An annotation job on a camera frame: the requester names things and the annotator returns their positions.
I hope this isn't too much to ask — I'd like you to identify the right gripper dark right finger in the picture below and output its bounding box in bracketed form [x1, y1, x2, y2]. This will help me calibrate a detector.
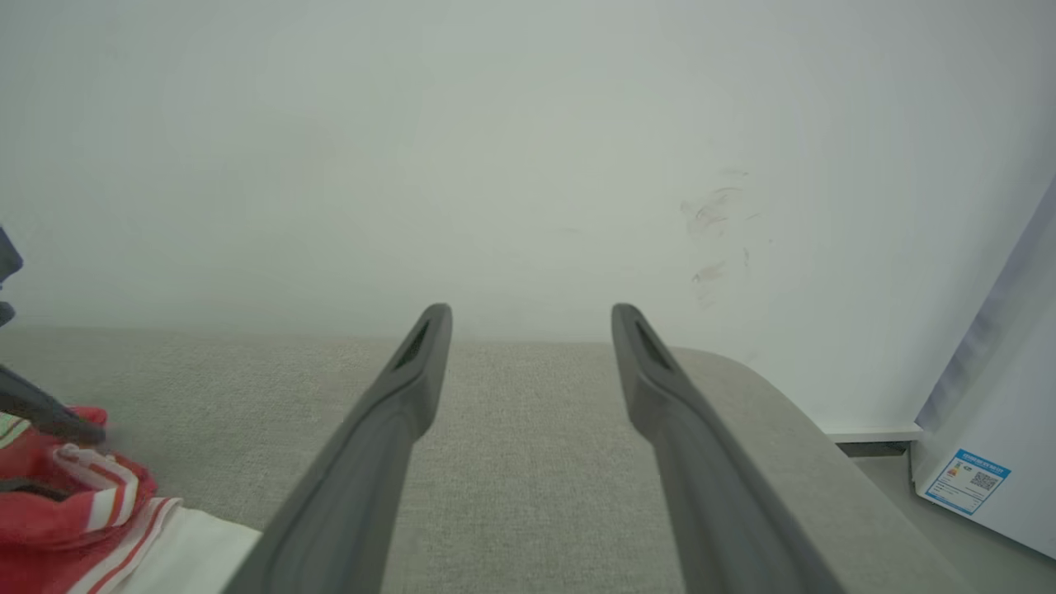
[610, 303, 846, 594]

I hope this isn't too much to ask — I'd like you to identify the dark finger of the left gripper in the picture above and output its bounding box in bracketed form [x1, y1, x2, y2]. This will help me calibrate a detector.
[0, 477, 73, 502]
[0, 363, 108, 448]

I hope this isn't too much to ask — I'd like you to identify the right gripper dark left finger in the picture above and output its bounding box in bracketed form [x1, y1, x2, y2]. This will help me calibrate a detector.
[221, 303, 454, 594]

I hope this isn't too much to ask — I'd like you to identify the red and white shirt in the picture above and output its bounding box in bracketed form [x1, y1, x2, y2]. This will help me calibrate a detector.
[0, 404, 263, 594]

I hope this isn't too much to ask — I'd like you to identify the grey fabric sofa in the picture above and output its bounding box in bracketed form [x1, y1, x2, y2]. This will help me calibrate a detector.
[0, 326, 974, 594]

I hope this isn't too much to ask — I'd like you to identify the blue energy label sticker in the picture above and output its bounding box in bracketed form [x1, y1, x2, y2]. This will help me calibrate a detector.
[924, 448, 1012, 516]

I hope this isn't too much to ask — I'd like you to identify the white appliance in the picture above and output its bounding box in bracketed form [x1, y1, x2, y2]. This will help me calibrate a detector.
[910, 177, 1056, 562]

